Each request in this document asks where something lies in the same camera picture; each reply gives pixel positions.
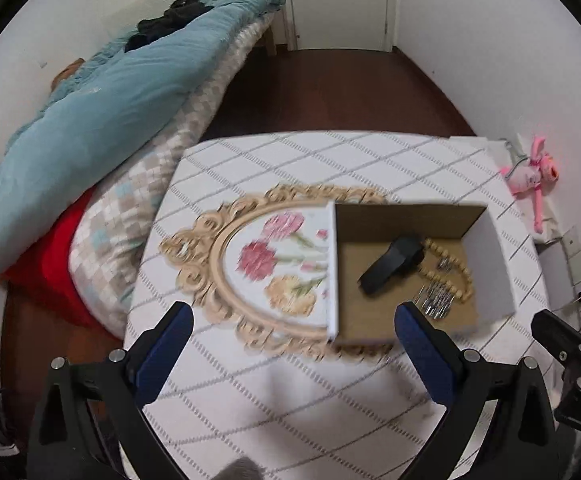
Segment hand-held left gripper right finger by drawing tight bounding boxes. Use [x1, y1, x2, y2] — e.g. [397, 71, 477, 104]
[395, 301, 561, 480]

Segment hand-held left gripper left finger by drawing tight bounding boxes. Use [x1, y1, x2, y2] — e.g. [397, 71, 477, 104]
[25, 301, 194, 480]

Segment white power strip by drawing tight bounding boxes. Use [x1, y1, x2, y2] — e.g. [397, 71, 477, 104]
[561, 227, 581, 286]

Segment pile of silver hairpins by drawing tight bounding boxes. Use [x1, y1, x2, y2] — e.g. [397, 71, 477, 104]
[413, 281, 456, 320]

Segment black hair clip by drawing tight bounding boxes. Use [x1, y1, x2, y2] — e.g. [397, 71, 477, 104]
[358, 234, 426, 297]

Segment white cardboard box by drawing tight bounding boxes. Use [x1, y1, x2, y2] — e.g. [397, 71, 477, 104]
[327, 200, 517, 347]

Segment beige checkered blanket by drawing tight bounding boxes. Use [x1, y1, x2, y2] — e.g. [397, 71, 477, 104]
[68, 15, 276, 337]

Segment ornate gold floral tray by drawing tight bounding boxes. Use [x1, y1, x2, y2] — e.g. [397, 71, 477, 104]
[159, 183, 401, 361]

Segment grey furry object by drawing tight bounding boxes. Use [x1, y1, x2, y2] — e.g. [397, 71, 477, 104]
[218, 457, 266, 480]

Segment pink plush toy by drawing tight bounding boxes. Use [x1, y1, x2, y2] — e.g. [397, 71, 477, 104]
[501, 135, 560, 234]

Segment red cloth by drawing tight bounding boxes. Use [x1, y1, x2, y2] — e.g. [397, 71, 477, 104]
[0, 192, 126, 336]

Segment light blue duvet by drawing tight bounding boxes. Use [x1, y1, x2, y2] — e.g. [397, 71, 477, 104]
[0, 0, 286, 273]

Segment brown pillow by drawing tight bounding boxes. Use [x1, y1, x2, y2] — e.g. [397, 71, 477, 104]
[53, 58, 87, 92]

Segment wooden bed leg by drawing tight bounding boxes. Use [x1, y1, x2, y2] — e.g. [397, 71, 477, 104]
[263, 15, 291, 57]

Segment black clothes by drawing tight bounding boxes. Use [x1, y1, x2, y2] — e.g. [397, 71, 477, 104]
[124, 0, 215, 53]

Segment white door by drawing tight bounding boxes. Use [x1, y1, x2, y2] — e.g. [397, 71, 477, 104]
[285, 0, 397, 53]

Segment wooden bead bracelet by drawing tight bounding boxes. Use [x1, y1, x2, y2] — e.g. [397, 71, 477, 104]
[421, 239, 474, 304]

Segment black cable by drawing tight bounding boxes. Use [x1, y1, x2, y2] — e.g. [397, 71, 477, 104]
[0, 387, 21, 451]

